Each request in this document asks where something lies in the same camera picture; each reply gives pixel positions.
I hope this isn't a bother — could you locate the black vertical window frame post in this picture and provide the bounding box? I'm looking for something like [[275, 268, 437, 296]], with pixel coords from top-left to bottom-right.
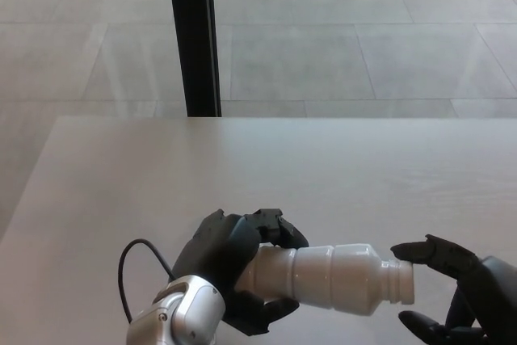
[[166, 0, 223, 118]]

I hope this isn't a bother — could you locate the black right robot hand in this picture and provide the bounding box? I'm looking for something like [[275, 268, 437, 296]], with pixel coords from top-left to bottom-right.
[[389, 234, 517, 345]]

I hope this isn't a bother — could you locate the white plastic bottle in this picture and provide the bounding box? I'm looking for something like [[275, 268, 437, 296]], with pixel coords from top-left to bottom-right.
[[236, 242, 395, 318]]

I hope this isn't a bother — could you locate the white screw bottle cap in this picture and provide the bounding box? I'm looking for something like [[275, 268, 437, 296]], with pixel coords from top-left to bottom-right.
[[381, 259, 416, 306]]

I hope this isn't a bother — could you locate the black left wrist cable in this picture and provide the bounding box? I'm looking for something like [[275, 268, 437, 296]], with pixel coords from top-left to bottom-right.
[[117, 238, 177, 324]]

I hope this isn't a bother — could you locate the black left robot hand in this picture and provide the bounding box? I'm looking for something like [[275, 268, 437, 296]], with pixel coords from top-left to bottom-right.
[[171, 207, 310, 337]]

